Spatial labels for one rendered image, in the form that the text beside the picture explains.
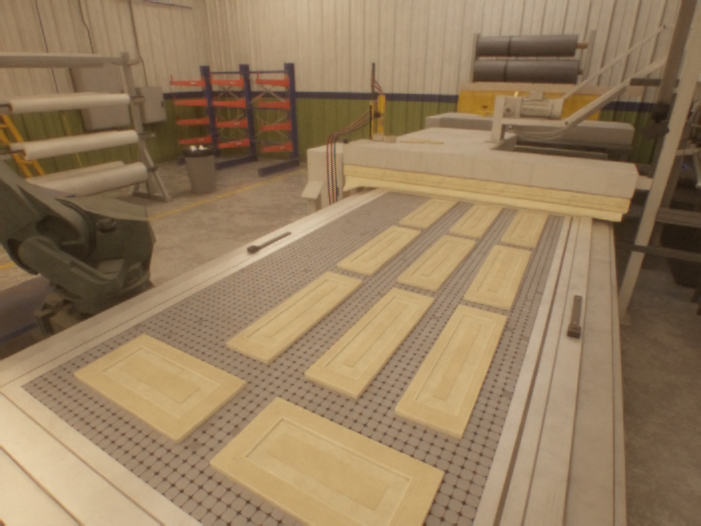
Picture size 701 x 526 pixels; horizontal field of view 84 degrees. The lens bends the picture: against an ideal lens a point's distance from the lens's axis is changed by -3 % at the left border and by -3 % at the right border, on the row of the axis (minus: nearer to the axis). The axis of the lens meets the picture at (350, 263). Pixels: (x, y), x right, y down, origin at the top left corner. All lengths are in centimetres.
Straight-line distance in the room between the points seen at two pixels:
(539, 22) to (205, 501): 725
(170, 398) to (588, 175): 280
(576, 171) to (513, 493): 244
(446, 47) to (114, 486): 747
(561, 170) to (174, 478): 285
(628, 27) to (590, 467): 671
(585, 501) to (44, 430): 138
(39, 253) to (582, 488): 204
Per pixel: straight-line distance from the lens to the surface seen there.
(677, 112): 340
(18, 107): 595
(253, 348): 144
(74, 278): 208
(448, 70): 777
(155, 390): 137
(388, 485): 104
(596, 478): 125
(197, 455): 117
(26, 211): 212
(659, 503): 250
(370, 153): 357
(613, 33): 744
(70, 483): 124
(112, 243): 228
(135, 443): 127
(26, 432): 144
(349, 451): 110
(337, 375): 130
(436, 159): 335
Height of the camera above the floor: 173
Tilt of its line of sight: 25 degrees down
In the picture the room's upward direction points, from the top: straight up
